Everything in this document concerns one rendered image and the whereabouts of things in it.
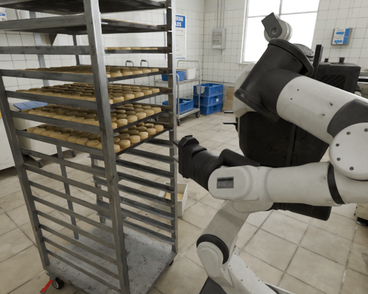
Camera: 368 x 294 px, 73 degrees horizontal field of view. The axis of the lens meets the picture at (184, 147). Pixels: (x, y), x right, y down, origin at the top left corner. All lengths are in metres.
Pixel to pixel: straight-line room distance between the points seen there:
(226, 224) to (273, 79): 0.64
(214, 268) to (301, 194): 0.72
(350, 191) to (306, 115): 0.14
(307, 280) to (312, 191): 1.48
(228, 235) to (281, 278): 0.85
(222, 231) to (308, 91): 0.70
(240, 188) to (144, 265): 1.21
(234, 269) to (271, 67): 0.86
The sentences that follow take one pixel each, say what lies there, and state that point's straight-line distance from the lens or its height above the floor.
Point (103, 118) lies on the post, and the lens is 0.87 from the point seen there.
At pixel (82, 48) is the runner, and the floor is 1.33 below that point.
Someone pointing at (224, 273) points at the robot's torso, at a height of 0.49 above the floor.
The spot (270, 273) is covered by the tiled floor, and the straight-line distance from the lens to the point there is 1.85.
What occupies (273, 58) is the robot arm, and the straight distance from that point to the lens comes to 0.58.
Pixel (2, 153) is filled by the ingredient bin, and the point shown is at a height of 0.31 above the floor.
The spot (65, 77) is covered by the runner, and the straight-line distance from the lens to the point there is 1.02.
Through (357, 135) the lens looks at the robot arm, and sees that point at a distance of 0.41.
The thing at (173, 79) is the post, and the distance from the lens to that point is 1.21.
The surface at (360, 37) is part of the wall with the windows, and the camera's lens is 5.25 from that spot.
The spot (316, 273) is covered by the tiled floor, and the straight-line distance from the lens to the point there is 1.96.
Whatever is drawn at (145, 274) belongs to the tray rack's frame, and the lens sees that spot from 1.58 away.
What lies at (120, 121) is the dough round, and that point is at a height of 1.06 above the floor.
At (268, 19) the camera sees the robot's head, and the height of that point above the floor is 1.40.
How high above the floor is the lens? 1.32
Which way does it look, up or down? 21 degrees down
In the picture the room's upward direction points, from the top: straight up
